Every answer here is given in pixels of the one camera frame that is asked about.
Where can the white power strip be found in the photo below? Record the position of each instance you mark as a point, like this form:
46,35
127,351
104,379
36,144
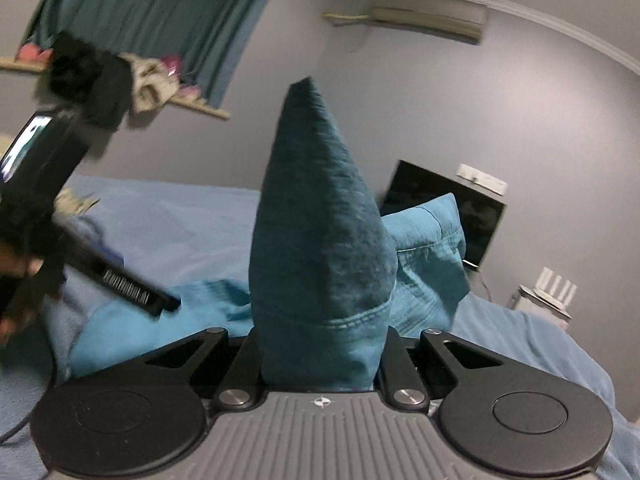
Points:
482,177

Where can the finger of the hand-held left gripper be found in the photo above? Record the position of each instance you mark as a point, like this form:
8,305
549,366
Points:
120,280

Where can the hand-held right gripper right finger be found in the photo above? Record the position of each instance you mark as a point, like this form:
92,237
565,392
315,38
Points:
396,362

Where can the magenta item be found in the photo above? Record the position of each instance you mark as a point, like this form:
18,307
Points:
173,65

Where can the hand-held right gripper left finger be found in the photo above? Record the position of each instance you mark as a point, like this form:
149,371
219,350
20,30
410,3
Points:
244,362

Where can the white air conditioner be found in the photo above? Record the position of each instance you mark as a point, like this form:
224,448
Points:
430,21

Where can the pink item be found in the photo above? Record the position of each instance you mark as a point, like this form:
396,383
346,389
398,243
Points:
33,53

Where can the black monitor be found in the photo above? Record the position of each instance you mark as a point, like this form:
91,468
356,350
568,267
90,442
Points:
450,215

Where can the blue fleece blanket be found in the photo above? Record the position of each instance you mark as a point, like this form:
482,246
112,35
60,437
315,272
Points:
165,220

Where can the person's left hand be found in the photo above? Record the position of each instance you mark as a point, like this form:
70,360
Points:
10,327

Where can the pink cloth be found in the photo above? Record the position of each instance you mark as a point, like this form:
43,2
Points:
189,92

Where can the teal curtain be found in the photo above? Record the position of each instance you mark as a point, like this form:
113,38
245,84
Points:
165,15

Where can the beige crumpled cloth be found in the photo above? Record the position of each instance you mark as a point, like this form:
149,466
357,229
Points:
150,85

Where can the wooden window shelf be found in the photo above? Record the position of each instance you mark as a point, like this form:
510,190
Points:
200,106

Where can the beige air conditioner pipe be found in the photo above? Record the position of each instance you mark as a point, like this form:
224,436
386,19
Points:
345,16

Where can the teal hoodie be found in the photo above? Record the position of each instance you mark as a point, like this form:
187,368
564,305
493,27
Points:
320,240

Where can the white router with antennas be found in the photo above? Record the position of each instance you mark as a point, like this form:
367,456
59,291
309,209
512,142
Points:
550,292

